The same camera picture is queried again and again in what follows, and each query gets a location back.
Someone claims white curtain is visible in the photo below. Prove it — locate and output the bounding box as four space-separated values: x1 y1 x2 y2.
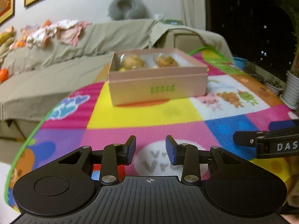
180 0 206 30

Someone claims orange toy ball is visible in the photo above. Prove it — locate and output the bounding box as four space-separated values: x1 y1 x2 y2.
0 68 9 83

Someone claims blue plastic bucket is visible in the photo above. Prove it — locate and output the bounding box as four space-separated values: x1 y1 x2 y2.
233 57 247 70

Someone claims white plant pot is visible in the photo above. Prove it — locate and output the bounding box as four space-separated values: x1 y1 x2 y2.
280 71 299 110

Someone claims pink baby clothes pile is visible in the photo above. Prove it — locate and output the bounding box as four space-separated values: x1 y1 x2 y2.
21 19 92 48

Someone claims yellow plush toy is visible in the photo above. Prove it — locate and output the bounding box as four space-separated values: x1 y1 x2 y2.
0 26 15 59

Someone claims small bread labelled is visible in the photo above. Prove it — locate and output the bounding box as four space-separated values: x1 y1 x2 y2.
155 54 179 67

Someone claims beige sofa with cover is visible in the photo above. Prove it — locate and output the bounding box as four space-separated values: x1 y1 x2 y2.
1 19 233 139

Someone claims grey neck pillow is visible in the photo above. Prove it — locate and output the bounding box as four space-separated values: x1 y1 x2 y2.
107 0 150 21

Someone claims colourful play mat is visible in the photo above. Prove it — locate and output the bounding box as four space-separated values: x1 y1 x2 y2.
4 49 298 208

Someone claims bread bun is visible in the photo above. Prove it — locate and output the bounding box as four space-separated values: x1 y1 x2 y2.
120 54 147 70

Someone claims green digital clock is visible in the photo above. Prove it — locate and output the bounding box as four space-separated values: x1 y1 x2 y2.
164 19 184 25

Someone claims white wall socket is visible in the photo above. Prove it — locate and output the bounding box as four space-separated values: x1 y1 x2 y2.
154 14 164 21

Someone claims pink cardboard box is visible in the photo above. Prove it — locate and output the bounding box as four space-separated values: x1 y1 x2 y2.
108 48 208 106

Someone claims small potted plant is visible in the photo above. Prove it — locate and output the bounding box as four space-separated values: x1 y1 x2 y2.
265 74 283 96

